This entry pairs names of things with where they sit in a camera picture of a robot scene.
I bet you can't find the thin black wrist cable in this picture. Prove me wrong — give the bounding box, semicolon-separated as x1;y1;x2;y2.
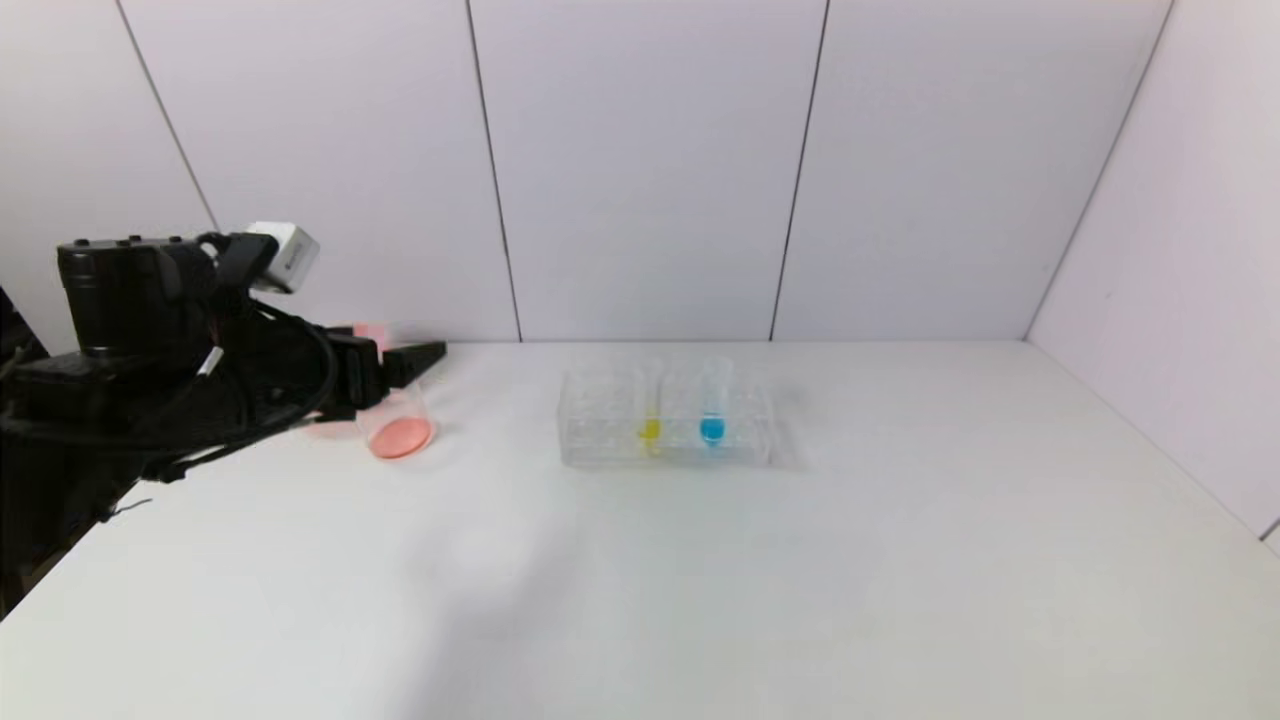
253;298;338;423

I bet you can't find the pink bowl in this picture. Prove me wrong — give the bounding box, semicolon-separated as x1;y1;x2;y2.
296;322;393;439

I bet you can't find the test tube with yellow pigment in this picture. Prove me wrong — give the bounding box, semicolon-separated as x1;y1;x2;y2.
632;360;664;448

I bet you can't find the clear acrylic test tube rack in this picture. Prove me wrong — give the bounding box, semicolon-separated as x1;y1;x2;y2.
557;366;777;468

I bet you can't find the test tube with blue pigment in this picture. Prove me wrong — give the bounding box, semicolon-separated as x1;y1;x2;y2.
699;357;734;448

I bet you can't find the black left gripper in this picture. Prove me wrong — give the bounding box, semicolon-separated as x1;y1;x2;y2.
245;325;448;423

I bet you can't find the clear glass beaker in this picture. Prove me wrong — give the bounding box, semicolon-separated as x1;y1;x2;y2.
355;375;438;462

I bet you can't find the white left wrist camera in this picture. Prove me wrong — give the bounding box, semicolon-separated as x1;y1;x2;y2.
244;221;322;295

